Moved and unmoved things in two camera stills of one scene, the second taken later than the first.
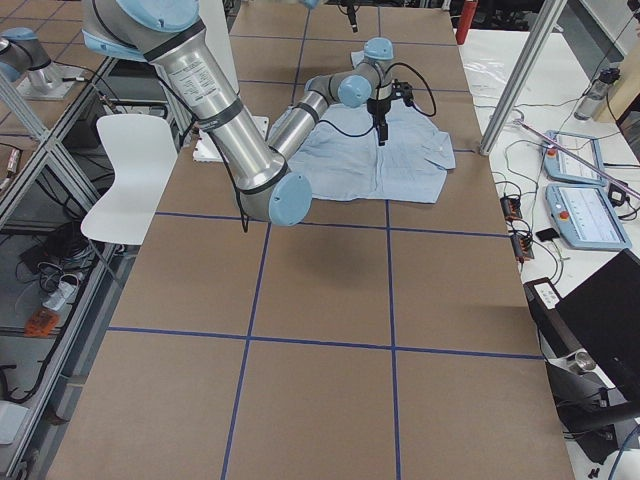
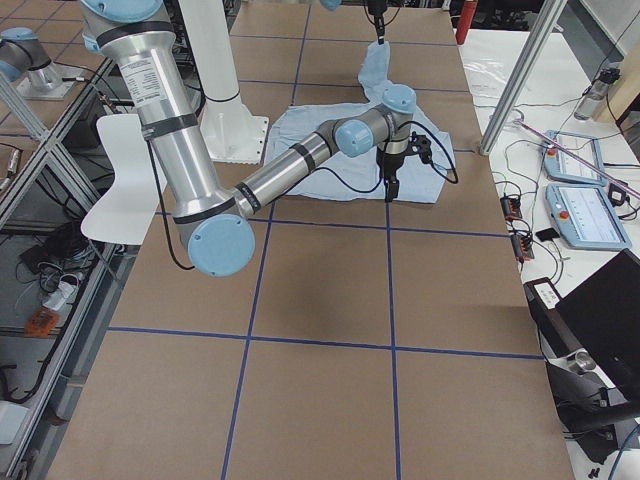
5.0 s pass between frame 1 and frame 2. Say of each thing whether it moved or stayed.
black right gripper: moved
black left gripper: moved
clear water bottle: stayed
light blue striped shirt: stayed
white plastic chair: stayed
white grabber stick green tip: stayed
